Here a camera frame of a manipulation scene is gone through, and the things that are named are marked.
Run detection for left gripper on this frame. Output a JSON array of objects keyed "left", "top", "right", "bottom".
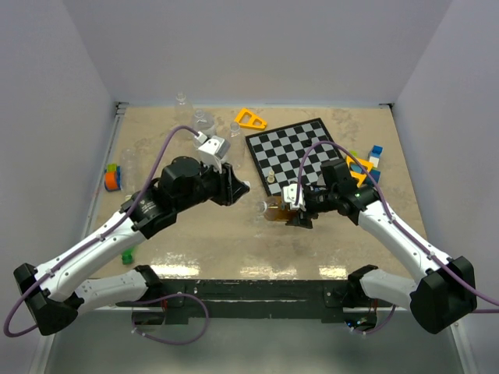
[{"left": 176, "top": 157, "right": 250, "bottom": 213}]

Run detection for brown tea bottle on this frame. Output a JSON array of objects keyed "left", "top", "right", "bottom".
[{"left": 257, "top": 196, "right": 303, "bottom": 225}]

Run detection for clear bottle yellow cap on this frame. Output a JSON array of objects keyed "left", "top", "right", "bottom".
[{"left": 119, "top": 148, "right": 140, "bottom": 196}]

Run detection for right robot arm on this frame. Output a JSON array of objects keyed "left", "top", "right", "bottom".
[{"left": 281, "top": 159, "right": 477, "bottom": 334}]

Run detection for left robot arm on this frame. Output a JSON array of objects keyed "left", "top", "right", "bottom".
[{"left": 14, "top": 157, "right": 250, "bottom": 336}]

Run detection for clear bottle near board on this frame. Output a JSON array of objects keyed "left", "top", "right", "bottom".
[{"left": 228, "top": 122, "right": 246, "bottom": 170}]

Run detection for labelled clear water bottle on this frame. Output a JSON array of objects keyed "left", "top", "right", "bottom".
[{"left": 191, "top": 109, "right": 217, "bottom": 137}]

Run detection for clear bottle back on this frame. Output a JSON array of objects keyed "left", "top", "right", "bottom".
[{"left": 174, "top": 92, "right": 194, "bottom": 126}]

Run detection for green plastic bottle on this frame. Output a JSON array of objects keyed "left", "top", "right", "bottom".
[{"left": 121, "top": 246, "right": 136, "bottom": 266}]

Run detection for cream chess piece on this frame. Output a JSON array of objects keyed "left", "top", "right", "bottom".
[{"left": 267, "top": 170, "right": 275, "bottom": 184}]

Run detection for black white chessboard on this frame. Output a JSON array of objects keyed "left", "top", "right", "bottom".
[{"left": 246, "top": 118, "right": 333, "bottom": 196}]

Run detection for yellow triangular toy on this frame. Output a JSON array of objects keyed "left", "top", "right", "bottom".
[{"left": 234, "top": 108, "right": 267, "bottom": 131}]

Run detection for coloured toy blocks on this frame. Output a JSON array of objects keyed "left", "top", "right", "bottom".
[{"left": 345, "top": 145, "right": 383, "bottom": 187}]

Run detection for orange blue toy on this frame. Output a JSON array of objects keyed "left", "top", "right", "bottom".
[{"left": 104, "top": 164, "right": 122, "bottom": 192}]

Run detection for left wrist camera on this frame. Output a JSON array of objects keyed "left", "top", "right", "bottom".
[{"left": 194, "top": 132, "right": 231, "bottom": 171}]

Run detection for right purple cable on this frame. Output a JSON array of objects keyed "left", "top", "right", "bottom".
[{"left": 296, "top": 140, "right": 499, "bottom": 315}]

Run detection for black base frame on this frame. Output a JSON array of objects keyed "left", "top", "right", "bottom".
[{"left": 118, "top": 279, "right": 391, "bottom": 330}]

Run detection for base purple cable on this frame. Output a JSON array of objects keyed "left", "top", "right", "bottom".
[{"left": 131, "top": 292, "right": 211, "bottom": 345}]

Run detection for aluminium rail frame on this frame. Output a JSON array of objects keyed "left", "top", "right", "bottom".
[{"left": 76, "top": 101, "right": 129, "bottom": 244}]

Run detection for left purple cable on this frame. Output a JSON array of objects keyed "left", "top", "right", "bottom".
[{"left": 2, "top": 125, "right": 202, "bottom": 337}]

